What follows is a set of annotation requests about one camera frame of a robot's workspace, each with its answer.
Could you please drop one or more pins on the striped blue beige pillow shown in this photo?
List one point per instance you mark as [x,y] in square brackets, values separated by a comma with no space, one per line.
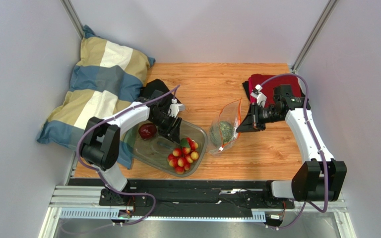
[106,80]

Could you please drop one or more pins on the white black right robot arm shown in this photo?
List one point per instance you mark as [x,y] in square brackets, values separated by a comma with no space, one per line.
[321,177]

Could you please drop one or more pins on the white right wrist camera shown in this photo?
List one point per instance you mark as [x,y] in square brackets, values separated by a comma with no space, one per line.
[256,96]

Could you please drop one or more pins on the red folded cloth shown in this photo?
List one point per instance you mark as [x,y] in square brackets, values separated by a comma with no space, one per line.
[276,85]

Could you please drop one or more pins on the clear orange zip top bag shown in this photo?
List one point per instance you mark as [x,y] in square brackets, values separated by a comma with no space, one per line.
[231,113]

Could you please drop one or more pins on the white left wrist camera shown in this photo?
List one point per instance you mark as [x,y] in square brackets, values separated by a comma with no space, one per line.
[175,107]

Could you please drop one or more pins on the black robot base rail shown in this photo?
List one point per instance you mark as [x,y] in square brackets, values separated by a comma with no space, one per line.
[195,198]

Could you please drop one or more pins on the clear plastic food container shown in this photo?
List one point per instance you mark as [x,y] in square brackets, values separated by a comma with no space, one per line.
[149,157]

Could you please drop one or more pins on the bunch of red lychees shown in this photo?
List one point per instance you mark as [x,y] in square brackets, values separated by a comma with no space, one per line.
[183,158]

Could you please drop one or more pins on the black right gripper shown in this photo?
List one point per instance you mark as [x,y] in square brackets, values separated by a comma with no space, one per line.
[253,116]

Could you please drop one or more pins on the dark red apple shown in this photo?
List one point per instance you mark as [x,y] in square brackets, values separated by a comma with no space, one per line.
[147,131]

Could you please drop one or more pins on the green netted melon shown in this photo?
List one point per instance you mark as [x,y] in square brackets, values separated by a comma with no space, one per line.
[221,133]

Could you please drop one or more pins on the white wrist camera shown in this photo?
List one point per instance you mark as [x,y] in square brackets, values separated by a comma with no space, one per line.
[256,96]
[175,107]

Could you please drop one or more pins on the black baseball cap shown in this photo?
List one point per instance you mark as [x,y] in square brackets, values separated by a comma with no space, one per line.
[157,88]

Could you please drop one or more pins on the aluminium frame post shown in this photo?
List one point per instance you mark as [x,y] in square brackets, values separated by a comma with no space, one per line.
[72,14]
[320,23]

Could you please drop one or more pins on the left aluminium frame post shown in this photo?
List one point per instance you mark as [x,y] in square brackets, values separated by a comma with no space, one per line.
[72,14]

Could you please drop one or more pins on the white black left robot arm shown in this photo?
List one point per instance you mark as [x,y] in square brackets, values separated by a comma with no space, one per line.
[99,146]

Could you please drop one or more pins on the right aluminium frame post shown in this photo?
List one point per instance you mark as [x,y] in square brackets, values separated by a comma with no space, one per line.
[320,23]

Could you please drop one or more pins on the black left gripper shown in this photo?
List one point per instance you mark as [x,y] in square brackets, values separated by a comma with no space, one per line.
[172,133]

